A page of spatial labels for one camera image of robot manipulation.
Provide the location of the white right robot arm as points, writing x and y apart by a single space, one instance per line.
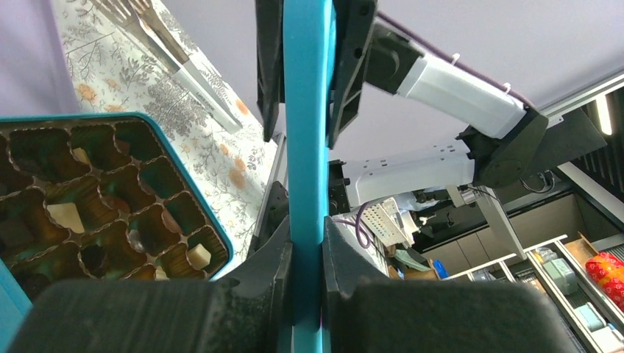
497 148

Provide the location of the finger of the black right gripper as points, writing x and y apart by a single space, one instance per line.
354 22
269 58

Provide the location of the teal chocolate box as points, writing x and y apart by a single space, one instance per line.
97 196

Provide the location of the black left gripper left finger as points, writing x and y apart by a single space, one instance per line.
247 310

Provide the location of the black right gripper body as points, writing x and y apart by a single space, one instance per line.
391 57

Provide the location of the teal box lid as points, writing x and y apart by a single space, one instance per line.
309 43

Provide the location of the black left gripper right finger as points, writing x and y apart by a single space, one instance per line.
363 310

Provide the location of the red patterned bag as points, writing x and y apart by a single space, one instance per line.
606 270

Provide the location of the metal serving tongs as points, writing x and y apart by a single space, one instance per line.
139 20

